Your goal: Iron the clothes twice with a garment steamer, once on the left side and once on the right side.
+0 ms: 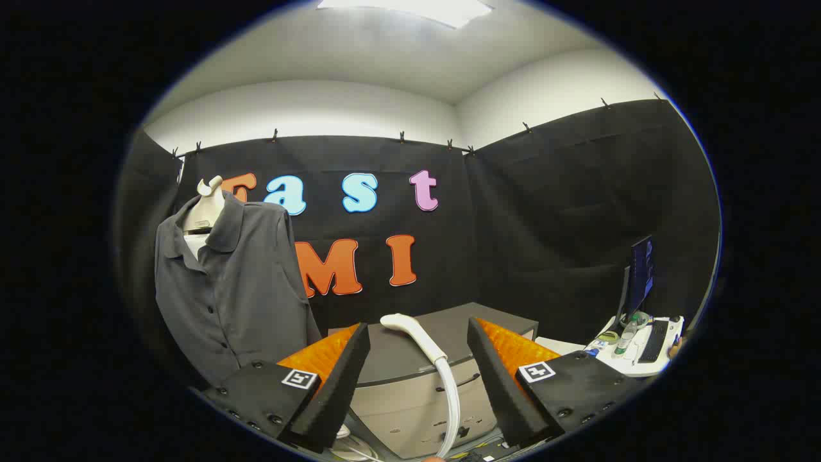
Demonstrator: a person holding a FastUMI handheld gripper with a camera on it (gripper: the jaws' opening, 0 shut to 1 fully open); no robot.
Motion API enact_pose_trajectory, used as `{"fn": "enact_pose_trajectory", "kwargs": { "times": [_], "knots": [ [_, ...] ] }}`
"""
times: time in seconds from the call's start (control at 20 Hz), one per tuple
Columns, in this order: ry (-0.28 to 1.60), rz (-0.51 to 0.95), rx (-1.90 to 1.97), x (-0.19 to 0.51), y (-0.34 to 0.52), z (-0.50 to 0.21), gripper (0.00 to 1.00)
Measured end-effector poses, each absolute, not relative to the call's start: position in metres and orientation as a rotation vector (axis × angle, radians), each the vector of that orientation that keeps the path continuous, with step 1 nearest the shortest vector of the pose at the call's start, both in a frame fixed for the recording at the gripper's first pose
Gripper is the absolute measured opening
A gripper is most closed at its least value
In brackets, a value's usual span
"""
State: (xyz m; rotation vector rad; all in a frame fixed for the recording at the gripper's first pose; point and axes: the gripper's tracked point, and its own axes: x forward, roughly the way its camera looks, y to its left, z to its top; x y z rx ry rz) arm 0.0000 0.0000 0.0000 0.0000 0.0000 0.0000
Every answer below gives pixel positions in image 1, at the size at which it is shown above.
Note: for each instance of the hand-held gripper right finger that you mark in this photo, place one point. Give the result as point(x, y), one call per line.
point(500, 385)

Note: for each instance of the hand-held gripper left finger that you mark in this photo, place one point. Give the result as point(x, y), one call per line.
point(340, 385)

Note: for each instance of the grey button-up shirt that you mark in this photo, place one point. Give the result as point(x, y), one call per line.
point(244, 289)

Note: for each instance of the grey cabinet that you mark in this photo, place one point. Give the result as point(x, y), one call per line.
point(397, 366)

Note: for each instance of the white side desk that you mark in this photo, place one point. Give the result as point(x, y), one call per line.
point(632, 367)

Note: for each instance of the clear water bottle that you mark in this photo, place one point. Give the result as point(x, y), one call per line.
point(625, 337)

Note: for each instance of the black keyboard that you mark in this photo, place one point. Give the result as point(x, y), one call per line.
point(654, 343)

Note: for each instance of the black computer monitor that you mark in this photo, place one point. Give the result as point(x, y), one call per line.
point(641, 269)

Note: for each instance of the cream mannequin torso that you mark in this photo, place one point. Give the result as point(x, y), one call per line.
point(205, 208)

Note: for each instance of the ceiling light panel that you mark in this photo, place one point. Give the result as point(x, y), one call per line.
point(417, 8)

